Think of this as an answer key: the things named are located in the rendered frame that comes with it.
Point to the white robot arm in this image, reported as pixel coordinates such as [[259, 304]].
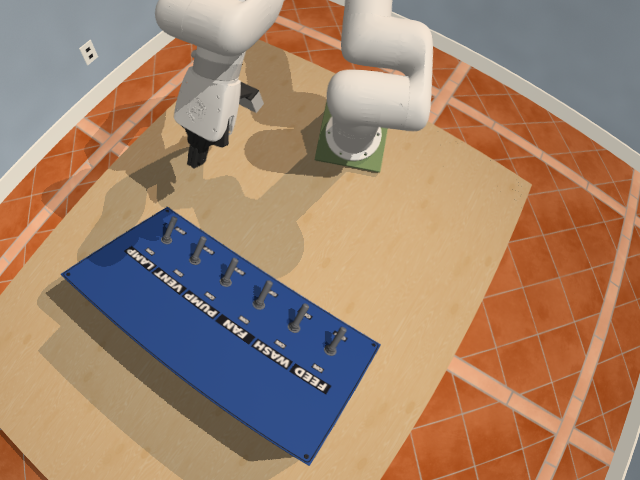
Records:
[[370, 37]]

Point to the blue switch panel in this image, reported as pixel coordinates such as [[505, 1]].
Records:
[[225, 335]]

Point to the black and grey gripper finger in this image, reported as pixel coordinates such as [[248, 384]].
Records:
[[200, 152], [193, 140]]

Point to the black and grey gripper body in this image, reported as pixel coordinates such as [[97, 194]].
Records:
[[204, 107]]

